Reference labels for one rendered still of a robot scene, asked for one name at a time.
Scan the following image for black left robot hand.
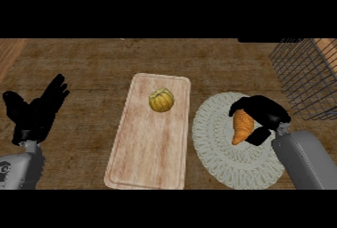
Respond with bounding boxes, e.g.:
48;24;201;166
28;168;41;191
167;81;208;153
1;73;71;147

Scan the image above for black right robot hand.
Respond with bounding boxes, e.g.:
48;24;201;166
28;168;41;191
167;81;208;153
227;94;292;147

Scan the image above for orange croissant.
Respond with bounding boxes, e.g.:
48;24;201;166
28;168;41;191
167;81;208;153
230;108;255;146

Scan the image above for pale round woven placemat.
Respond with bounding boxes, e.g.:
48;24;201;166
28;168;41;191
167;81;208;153
190;91;286;191

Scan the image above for yellow ribbed squash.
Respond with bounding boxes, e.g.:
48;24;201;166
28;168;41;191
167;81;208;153
147;87;176;113

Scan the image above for pale wooden cutting board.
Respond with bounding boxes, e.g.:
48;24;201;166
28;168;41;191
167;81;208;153
102;72;192;191

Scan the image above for dark wire basket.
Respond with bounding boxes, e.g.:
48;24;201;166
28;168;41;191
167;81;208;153
269;37;337;121

